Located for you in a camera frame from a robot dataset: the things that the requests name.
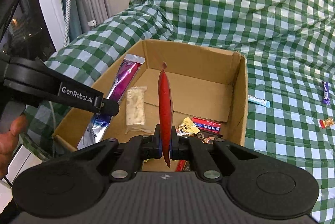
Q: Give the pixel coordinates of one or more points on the yellow snack packet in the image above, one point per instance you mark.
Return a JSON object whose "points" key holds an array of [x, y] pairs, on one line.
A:
{"points": [[189, 127]]}

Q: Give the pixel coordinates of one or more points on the green white checked cloth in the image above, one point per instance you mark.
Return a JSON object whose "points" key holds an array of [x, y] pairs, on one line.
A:
{"points": [[235, 4]]}

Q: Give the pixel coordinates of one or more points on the light blue snack bar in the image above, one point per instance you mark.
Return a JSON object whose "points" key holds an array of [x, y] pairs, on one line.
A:
{"points": [[258, 101]]}

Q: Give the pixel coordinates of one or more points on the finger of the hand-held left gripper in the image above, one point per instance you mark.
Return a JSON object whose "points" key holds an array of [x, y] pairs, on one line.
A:
{"points": [[108, 107]]}

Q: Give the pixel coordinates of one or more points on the small orange candy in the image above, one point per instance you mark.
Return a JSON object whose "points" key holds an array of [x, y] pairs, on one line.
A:
{"points": [[327, 122]]}

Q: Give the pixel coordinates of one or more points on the red sausage stick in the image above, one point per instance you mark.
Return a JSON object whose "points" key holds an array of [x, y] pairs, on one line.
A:
{"points": [[165, 109]]}

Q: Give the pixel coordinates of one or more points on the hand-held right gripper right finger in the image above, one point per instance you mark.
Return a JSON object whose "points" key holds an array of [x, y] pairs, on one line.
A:
{"points": [[174, 148]]}

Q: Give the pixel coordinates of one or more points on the small white curtain clip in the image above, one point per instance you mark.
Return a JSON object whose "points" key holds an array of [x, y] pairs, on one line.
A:
{"points": [[91, 22]]}

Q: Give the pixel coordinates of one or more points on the clear-wrapped nougat bar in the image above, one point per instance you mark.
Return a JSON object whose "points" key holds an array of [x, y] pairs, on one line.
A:
{"points": [[134, 106]]}

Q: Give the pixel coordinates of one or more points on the person's left hand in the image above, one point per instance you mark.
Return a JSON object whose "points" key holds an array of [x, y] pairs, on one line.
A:
{"points": [[10, 143]]}

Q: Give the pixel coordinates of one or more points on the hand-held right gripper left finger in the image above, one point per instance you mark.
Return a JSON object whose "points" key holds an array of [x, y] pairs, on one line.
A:
{"points": [[157, 148]]}

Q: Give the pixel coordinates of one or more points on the brown cardboard box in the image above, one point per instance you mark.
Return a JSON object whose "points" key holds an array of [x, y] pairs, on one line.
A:
{"points": [[199, 64]]}

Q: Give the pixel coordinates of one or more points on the purple silver snack packet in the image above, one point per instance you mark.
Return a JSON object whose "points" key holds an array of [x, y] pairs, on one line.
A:
{"points": [[125, 77]]}

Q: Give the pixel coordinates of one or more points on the red snack packet white label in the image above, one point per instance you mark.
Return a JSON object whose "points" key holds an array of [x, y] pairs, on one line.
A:
{"points": [[208, 126]]}

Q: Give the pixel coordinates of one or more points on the small purple candy packet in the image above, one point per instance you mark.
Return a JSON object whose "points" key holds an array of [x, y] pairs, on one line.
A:
{"points": [[325, 93]]}

